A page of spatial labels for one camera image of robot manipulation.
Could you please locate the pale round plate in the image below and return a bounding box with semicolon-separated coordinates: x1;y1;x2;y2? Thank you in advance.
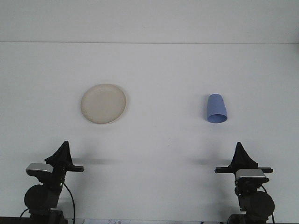
80;83;130;125

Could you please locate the pale blue cup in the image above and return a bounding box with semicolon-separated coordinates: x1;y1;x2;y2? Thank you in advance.
206;93;228;124

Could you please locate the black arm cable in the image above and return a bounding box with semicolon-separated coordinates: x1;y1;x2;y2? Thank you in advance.
60;182;76;222

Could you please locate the grey camera box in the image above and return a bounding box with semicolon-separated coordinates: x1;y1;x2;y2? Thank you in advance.
25;163;53;177
235;169;269;184

